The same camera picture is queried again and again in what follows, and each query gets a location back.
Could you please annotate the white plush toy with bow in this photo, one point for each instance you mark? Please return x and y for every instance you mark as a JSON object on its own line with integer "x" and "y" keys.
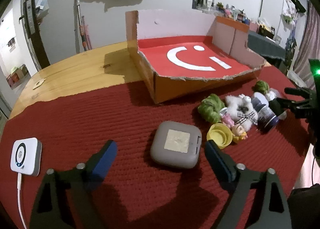
{"x": 236, "y": 109}

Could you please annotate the striped curtain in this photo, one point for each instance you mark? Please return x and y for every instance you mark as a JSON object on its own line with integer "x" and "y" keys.
{"x": 305, "y": 44}

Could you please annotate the green plush toy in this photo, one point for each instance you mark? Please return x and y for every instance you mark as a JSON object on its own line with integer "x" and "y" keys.
{"x": 211, "y": 108}
{"x": 261, "y": 86}

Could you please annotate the black yellow bag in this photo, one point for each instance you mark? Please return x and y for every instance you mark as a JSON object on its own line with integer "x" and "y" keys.
{"x": 266, "y": 31}

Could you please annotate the purple bottle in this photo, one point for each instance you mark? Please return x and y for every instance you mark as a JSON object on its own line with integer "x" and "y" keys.
{"x": 267, "y": 116}

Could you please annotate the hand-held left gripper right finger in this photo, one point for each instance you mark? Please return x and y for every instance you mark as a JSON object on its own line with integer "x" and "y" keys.
{"x": 220, "y": 160}

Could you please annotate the hanging plastic bag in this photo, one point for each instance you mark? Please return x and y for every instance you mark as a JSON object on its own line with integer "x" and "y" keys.
{"x": 41, "y": 7}

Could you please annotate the mop stick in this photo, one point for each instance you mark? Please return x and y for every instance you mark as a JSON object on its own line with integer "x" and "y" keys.
{"x": 79, "y": 19}

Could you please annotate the grey square case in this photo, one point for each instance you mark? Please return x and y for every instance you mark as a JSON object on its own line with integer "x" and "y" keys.
{"x": 160, "y": 154}

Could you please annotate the pink small toy cup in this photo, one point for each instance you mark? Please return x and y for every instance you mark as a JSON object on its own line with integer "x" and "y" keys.
{"x": 227, "y": 120}

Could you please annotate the white square device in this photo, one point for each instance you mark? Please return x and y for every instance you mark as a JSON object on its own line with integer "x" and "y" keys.
{"x": 30, "y": 159}

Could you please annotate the dark cloth covered table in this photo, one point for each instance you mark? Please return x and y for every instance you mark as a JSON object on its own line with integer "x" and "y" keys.
{"x": 262, "y": 46}

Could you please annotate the yellow doll figurine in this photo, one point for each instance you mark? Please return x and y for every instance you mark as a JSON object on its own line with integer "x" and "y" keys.
{"x": 238, "y": 131}

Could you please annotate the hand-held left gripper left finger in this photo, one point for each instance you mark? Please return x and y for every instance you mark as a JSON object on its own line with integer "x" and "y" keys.
{"x": 106, "y": 155}

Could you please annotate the dark door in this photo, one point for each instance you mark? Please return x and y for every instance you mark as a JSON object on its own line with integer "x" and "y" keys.
{"x": 37, "y": 44}

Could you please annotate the row of toiletry bottles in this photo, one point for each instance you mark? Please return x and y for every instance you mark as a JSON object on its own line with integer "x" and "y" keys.
{"x": 232, "y": 13}

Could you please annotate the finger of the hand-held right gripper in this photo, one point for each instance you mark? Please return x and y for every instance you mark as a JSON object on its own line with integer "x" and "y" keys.
{"x": 297, "y": 92}
{"x": 298, "y": 110}

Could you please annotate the pink box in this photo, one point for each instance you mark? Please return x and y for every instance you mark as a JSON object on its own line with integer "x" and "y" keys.
{"x": 253, "y": 27}

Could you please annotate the yellow lid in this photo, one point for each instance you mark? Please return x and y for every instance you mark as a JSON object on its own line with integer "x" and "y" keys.
{"x": 220, "y": 133}

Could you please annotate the cardboard box with red base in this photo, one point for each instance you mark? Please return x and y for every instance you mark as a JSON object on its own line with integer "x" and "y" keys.
{"x": 160, "y": 89}

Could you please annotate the wooden tag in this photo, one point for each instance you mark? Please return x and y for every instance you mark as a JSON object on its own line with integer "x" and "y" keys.
{"x": 38, "y": 83}

